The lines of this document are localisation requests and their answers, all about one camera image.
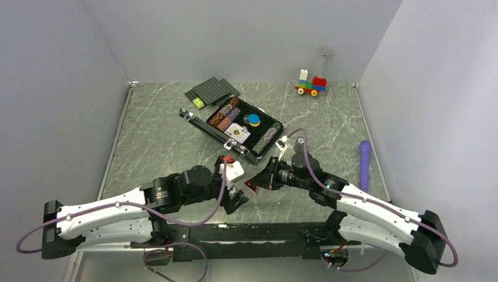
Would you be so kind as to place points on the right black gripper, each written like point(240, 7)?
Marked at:
point(268, 178)

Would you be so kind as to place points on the triangular all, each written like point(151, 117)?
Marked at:
point(251, 186)

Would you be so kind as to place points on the yellow round plastic disc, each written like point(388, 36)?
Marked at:
point(255, 124)

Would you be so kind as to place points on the blue round plastic disc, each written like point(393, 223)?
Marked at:
point(253, 119)

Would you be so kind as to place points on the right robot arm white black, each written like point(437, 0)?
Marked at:
point(419, 238)

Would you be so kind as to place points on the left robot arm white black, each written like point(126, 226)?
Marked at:
point(140, 215)

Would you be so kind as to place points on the green blue chip row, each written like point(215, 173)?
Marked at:
point(266, 138)

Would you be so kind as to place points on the aluminium poker case open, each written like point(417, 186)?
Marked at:
point(243, 150)

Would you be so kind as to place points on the playing card deck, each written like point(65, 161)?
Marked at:
point(238, 133)

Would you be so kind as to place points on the red pink chip row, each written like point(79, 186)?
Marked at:
point(224, 124)

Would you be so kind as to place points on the purple chip row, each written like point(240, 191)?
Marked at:
point(233, 114)

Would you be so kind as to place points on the orange brown chip row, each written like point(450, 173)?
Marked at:
point(223, 112)

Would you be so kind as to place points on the purple toy microphone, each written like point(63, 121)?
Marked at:
point(365, 150)

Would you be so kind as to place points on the colourful lego train toy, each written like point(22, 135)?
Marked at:
point(314, 87)

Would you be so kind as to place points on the yellow-green lego brick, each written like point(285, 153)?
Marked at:
point(198, 103)

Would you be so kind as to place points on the dark grey lego baseplate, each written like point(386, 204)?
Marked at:
point(212, 91)

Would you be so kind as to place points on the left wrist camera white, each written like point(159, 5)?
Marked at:
point(231, 169)

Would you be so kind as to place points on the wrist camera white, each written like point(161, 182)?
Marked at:
point(282, 143)
point(231, 169)

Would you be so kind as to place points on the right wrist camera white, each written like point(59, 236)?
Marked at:
point(282, 143)

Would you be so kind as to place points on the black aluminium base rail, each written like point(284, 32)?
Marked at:
point(247, 240)

